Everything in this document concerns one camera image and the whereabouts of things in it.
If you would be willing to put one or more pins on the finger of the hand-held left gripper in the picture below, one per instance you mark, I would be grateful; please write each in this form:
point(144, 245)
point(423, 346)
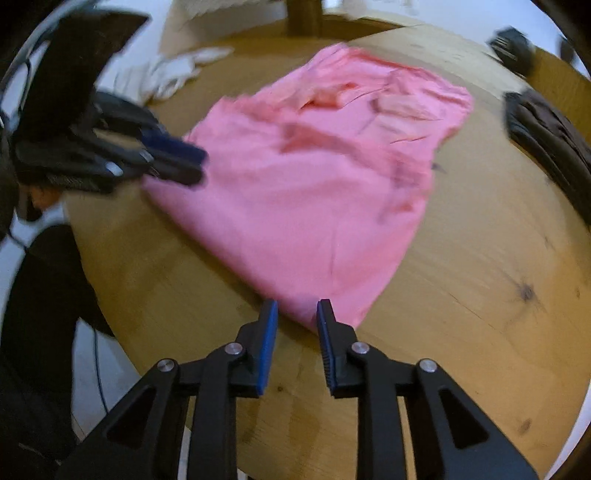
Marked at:
point(171, 170)
point(180, 148)

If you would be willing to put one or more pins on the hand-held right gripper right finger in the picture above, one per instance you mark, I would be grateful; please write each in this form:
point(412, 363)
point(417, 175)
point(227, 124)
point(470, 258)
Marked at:
point(325, 341)

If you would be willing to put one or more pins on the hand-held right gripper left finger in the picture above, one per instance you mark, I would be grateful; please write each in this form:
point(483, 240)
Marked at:
point(268, 341)

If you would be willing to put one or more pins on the pink t-shirt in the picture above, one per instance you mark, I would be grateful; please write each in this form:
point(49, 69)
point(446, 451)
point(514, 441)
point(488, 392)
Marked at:
point(314, 184)

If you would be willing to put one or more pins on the white cloth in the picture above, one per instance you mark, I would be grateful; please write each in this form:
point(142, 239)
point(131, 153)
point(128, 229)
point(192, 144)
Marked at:
point(171, 74)

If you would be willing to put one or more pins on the person's leg in black pants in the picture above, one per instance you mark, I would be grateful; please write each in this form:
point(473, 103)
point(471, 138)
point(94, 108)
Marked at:
point(46, 300)

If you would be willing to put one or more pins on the dark grey folded cloth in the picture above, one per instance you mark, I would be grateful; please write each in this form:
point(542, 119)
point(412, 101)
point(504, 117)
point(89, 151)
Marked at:
point(531, 134)

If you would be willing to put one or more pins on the brown folded cloth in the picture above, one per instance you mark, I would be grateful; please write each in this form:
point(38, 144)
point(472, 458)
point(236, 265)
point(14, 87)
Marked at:
point(563, 124)

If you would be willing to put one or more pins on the black object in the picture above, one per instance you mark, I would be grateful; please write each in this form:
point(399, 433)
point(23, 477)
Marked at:
point(512, 50)

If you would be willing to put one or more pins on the wooden post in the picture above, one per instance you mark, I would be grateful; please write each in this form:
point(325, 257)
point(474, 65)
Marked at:
point(304, 16)

